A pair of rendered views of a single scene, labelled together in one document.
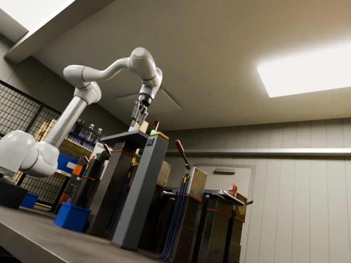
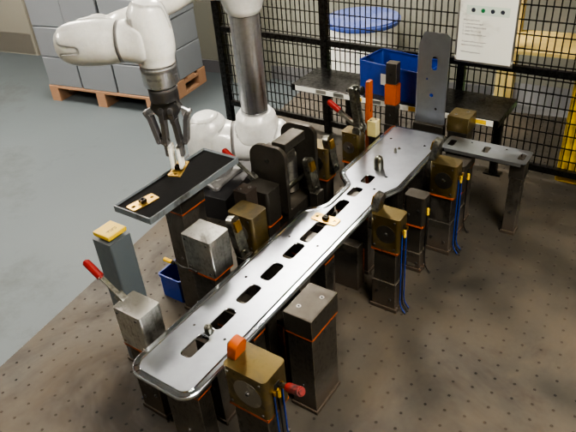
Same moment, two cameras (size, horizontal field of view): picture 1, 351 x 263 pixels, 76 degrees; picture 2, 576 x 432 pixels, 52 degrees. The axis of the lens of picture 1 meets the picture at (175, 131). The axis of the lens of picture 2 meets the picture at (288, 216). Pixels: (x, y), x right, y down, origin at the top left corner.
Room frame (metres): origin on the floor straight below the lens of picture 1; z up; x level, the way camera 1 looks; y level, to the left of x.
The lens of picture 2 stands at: (1.06, -1.26, 1.99)
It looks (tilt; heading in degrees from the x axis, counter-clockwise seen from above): 34 degrees down; 76
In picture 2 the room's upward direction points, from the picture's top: 5 degrees counter-clockwise
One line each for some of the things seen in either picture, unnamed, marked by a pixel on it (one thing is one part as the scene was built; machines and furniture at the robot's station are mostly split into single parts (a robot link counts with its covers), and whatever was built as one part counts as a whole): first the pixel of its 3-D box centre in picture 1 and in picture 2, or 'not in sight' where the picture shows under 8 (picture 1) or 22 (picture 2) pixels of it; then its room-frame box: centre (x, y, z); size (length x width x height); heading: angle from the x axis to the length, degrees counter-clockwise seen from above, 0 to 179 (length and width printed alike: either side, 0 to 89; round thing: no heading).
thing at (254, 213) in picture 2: (126, 200); (249, 261); (1.28, 0.15, 0.89); 0.12 x 0.08 x 0.38; 129
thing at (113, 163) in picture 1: (110, 184); (193, 249); (1.12, 0.23, 0.92); 0.10 x 0.08 x 0.45; 39
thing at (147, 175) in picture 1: (142, 188); (129, 300); (0.92, 0.06, 0.92); 0.08 x 0.08 x 0.44; 39
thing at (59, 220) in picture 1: (72, 216); (182, 279); (1.07, 0.32, 0.75); 0.11 x 0.10 x 0.09; 39
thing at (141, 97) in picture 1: (143, 104); (165, 102); (1.13, 0.22, 1.40); 0.08 x 0.07 x 0.09; 154
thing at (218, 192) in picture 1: (142, 190); (324, 225); (1.50, 0.09, 1.00); 1.38 x 0.22 x 0.02; 39
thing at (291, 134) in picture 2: (103, 186); (288, 201); (1.46, 0.33, 0.95); 0.18 x 0.13 x 0.49; 39
